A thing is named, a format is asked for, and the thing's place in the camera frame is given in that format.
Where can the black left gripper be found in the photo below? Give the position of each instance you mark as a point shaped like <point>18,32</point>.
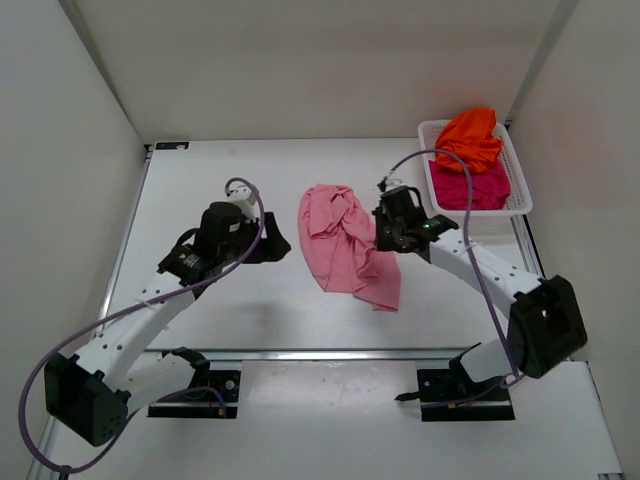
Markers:
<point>267,240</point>

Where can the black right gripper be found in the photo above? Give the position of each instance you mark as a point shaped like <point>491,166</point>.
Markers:
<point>388,230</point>

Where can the light pink t-shirt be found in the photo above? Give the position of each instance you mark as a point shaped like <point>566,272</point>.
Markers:
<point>337,240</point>

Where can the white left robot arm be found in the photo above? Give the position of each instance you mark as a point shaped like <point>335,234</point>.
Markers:
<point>95,389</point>

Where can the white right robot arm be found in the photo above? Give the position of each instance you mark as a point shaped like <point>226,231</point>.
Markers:
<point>544,323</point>

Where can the orange t-shirt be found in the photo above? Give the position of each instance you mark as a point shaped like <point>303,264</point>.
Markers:
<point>469,136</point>

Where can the white perforated plastic basket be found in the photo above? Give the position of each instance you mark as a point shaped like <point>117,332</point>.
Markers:
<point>519,201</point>

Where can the dark label sticker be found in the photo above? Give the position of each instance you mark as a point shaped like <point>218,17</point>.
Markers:
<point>172,145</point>

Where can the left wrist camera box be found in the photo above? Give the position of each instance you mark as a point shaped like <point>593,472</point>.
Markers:
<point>244,198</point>

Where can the aluminium table edge rail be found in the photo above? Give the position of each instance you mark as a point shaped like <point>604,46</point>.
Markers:
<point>329,355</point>

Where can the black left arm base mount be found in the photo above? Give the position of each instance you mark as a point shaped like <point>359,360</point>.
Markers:
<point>213,391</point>

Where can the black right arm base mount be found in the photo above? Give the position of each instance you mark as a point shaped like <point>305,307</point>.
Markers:
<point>446,393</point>

